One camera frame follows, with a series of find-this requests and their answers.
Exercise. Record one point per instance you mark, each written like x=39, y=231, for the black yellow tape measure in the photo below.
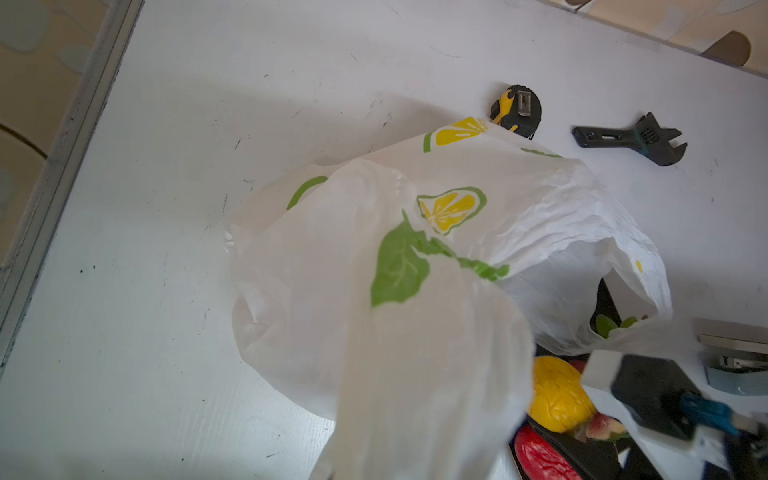
x=518, y=110

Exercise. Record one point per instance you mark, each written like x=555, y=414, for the grey utility knife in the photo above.
x=734, y=356

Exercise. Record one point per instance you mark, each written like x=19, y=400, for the black adjustable wrench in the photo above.
x=646, y=138

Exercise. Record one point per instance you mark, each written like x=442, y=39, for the yellow fake pear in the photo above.
x=559, y=402

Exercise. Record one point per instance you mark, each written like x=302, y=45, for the white plastic bag lemon print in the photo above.
x=402, y=294

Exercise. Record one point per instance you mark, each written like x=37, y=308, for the black square plate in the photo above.
x=576, y=444

